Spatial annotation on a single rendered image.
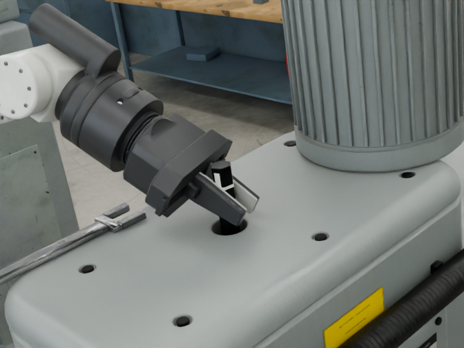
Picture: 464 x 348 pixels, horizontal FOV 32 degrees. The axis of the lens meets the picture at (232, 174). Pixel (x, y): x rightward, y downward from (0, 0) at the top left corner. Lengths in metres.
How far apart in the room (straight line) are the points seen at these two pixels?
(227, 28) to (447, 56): 6.47
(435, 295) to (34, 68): 0.46
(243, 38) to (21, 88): 6.41
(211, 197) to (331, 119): 0.18
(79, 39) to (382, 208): 0.35
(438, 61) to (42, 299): 0.46
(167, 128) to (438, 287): 0.32
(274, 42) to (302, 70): 6.03
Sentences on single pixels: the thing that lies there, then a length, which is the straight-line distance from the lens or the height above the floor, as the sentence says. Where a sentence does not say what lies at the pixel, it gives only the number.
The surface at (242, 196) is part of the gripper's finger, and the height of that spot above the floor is 1.92.
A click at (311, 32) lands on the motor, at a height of 2.05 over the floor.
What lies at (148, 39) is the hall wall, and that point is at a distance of 8.32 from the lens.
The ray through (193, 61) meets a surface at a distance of 7.16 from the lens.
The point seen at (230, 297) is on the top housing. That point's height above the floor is 1.89.
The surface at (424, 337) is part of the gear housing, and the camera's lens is 0.94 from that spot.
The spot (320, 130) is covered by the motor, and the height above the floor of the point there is 1.93.
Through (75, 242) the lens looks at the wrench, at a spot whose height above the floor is 1.90.
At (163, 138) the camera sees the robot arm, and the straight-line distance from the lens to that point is 0.80.
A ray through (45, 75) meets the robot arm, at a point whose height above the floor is 2.06.
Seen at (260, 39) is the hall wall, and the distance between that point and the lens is 7.04.
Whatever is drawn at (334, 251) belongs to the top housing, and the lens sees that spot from 0.76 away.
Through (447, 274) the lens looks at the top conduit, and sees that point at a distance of 0.87.
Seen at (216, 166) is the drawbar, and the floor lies 1.96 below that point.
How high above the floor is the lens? 2.28
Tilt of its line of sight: 25 degrees down
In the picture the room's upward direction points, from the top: 9 degrees counter-clockwise
